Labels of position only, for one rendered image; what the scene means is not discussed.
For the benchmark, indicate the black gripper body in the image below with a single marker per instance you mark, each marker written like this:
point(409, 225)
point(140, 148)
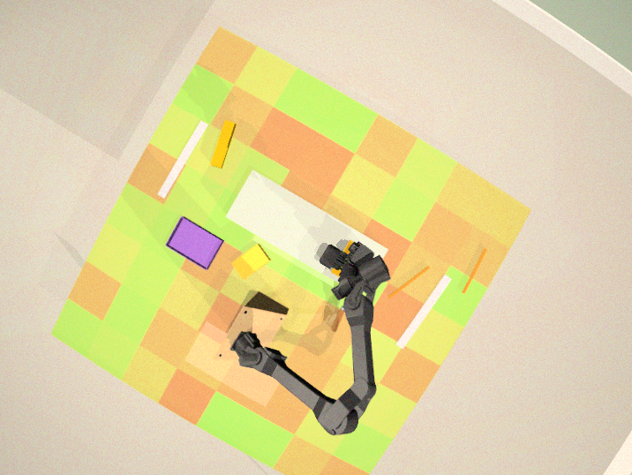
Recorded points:
point(331, 259)

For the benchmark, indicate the white rectangular panel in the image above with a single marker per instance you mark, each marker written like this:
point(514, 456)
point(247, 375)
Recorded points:
point(292, 224)

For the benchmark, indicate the white flat bar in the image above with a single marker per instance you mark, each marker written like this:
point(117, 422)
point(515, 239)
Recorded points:
point(442, 285)
point(191, 144)

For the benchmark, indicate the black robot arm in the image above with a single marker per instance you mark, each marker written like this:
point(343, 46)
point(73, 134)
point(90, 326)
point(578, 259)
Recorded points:
point(336, 416)

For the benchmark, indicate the awl with brown wooden handle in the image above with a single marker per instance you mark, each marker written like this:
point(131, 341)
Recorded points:
point(338, 319)

